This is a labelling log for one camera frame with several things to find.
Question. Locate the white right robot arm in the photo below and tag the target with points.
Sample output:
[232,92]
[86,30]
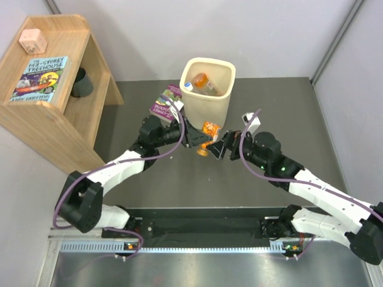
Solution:
[348,221]

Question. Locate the aluminium corner post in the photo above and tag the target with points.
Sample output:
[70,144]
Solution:
[338,38]

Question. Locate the small orange bottle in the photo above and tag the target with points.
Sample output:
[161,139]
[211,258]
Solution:
[212,130]

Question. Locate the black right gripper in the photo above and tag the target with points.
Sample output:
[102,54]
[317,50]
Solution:
[231,141]

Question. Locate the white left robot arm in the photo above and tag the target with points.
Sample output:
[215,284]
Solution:
[81,200]

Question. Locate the wooden shelf unit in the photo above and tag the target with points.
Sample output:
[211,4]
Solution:
[64,132]

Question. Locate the dark grey cup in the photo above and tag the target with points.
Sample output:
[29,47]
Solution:
[82,85]

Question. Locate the purple Treehouse book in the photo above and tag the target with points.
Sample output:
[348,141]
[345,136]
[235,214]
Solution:
[160,109]

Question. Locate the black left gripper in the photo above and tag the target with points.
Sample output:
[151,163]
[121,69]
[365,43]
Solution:
[192,136]

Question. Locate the blue Treehouse book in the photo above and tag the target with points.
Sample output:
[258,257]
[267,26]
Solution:
[41,79]

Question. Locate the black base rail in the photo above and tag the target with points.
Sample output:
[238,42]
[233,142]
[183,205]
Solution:
[207,227]

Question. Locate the orange bottle white cap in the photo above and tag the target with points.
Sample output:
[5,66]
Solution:
[204,86]

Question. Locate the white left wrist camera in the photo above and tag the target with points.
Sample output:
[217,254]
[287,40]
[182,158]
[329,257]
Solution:
[175,108]

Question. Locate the cream plastic bin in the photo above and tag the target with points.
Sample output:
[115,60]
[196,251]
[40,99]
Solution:
[199,108]

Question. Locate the pink cube block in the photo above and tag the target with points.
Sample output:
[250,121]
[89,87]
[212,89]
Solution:
[33,41]

